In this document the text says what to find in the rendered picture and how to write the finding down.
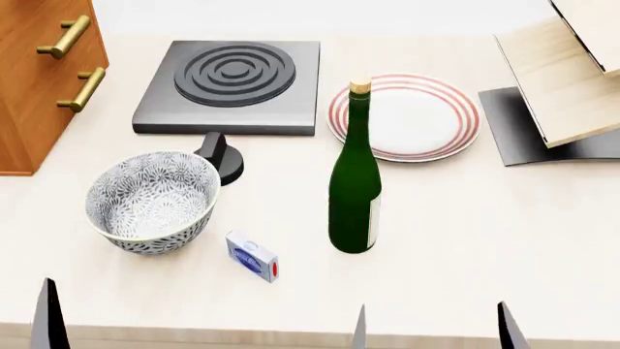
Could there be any black stove knob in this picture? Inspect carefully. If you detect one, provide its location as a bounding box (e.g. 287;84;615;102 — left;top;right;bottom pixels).
192;131;246;188

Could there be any small white blue box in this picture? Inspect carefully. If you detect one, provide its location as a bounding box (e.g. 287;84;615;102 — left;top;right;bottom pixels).
225;229;280;285

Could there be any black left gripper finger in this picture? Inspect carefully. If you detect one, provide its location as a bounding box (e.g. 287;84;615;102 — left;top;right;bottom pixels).
30;276;72;349

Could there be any brass drawer handle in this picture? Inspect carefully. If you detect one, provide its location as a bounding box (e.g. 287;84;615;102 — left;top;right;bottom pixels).
56;66;107;113
36;15;92;61

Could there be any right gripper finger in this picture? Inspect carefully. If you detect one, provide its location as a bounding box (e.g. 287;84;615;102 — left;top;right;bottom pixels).
350;302;367;349
496;301;533;349

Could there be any white plate with red rings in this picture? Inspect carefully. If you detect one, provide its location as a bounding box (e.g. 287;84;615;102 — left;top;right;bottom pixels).
326;73;482;164

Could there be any dark grey electric stove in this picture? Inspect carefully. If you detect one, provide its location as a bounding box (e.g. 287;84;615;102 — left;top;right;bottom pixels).
131;40;322;137

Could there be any wooden drawer cabinet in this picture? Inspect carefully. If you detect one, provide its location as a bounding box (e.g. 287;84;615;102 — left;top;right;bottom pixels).
0;0;110;177

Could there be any light wooden slanted rack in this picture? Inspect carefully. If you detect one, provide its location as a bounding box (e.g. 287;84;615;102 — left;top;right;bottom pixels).
492;0;620;149

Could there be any floral patterned ceramic bowl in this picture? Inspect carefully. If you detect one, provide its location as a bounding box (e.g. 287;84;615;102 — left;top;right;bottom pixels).
84;150;223;256

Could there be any green glass wine bottle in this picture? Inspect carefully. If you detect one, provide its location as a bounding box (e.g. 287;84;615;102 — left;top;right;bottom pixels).
327;73;384;256

